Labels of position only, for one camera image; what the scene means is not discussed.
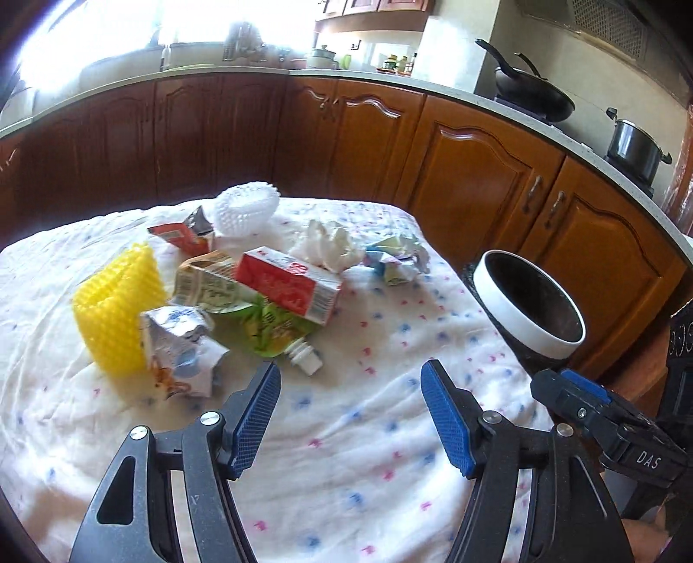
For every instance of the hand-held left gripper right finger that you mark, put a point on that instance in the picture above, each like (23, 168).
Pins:
(446, 417)

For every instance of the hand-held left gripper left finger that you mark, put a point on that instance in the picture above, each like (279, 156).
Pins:
(254, 411)

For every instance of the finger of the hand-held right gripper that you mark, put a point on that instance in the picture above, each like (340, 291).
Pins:
(568, 403)
(590, 385)

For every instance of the green spouted drink pouch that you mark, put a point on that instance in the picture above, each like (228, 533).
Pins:
(270, 330)

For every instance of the white blue wrapper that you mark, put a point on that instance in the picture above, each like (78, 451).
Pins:
(178, 352)

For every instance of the white-rimmed black trash can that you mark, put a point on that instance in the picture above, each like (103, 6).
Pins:
(520, 319)

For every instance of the crushed red white carton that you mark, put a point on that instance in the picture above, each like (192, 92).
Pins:
(281, 284)

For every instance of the crushed green beige carton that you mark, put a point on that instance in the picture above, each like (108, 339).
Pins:
(205, 281)

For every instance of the pastel wrapper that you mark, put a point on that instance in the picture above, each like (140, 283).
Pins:
(395, 260)

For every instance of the yellow foam fruit net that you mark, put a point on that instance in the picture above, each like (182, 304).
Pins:
(113, 314)

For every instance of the white tissue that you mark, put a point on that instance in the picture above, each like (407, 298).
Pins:
(330, 246)

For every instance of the small crushed orange carton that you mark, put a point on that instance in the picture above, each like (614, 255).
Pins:
(181, 238)

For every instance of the white foam fruit net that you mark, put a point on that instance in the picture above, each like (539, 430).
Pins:
(243, 208)

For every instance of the white dotted tablecloth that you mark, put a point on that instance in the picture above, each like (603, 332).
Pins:
(352, 449)

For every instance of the black gas stove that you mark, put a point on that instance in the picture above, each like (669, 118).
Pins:
(631, 181)

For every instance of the wooden base cabinets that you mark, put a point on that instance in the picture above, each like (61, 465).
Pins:
(476, 173)

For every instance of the steel cooking pot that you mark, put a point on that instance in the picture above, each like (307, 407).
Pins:
(633, 146)

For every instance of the black wok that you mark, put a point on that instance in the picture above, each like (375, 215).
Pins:
(533, 97)

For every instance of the grey speckled countertop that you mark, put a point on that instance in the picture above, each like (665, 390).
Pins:
(379, 80)

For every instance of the group of condiment jars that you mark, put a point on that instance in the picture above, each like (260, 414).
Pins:
(398, 64)

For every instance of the white lidded pot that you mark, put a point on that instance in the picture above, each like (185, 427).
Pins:
(323, 58)

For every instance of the range hood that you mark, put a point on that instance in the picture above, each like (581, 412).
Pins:
(606, 21)

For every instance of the kitchen faucet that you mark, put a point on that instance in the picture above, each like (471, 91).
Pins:
(165, 57)

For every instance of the utensil drying rack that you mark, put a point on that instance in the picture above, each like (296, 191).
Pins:
(241, 46)

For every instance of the bright window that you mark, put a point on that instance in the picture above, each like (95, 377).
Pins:
(162, 21)

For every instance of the reddish wooden door frame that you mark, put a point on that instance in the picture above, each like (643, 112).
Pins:
(682, 178)

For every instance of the wooden wall cabinet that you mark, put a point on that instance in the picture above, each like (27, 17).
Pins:
(379, 8)

